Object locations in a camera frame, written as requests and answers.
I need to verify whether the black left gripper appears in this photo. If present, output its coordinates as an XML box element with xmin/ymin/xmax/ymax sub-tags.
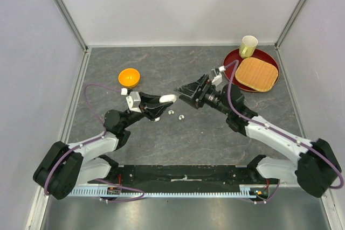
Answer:
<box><xmin>121</xmin><ymin>91</ymin><xmax>173</xmax><ymax>129</ymax></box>

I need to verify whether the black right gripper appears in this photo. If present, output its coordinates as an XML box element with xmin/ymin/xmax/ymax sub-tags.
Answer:
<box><xmin>174</xmin><ymin>73</ymin><xmax>231</xmax><ymax>116</ymax></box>

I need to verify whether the white oval case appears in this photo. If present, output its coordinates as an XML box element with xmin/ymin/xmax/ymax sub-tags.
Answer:
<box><xmin>159</xmin><ymin>94</ymin><xmax>178</xmax><ymax>103</ymax></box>

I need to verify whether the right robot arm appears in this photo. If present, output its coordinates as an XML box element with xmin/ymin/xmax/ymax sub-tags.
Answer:
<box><xmin>175</xmin><ymin>74</ymin><xmax>344</xmax><ymax>198</ymax></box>

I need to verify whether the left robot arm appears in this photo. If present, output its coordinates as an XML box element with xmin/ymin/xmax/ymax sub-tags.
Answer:
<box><xmin>33</xmin><ymin>92</ymin><xmax>177</xmax><ymax>200</ymax></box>

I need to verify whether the orange plastic bowl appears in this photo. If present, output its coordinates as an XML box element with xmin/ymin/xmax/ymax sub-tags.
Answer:
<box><xmin>118</xmin><ymin>68</ymin><xmax>141</xmax><ymax>88</ymax></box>

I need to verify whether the woven bamboo mat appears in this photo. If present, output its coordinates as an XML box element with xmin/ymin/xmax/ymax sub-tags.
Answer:
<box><xmin>235</xmin><ymin>57</ymin><xmax>279</xmax><ymax>92</ymax></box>

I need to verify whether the pale yellow mug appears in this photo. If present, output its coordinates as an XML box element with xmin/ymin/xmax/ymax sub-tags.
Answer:
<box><xmin>239</xmin><ymin>36</ymin><xmax>258</xmax><ymax>59</ymax></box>

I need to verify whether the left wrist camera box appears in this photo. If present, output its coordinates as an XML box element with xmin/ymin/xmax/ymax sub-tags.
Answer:
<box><xmin>121</xmin><ymin>88</ymin><xmax>141</xmax><ymax>113</ymax></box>

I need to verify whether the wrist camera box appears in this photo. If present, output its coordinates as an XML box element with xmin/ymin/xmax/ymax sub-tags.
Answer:
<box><xmin>211</xmin><ymin>66</ymin><xmax>225</xmax><ymax>86</ymax></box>
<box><xmin>121</xmin><ymin>88</ymin><xmax>141</xmax><ymax>113</ymax></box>

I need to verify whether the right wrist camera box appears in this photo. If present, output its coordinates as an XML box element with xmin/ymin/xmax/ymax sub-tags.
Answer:
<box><xmin>211</xmin><ymin>66</ymin><xmax>225</xmax><ymax>86</ymax></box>

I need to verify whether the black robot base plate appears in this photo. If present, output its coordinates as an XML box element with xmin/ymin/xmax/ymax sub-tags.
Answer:
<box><xmin>105</xmin><ymin>165</ymin><xmax>278</xmax><ymax>192</ymax></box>

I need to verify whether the slotted cable duct rail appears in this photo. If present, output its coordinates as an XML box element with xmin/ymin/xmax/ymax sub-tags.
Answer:
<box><xmin>68</xmin><ymin>184</ymin><xmax>268</xmax><ymax>198</ymax></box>

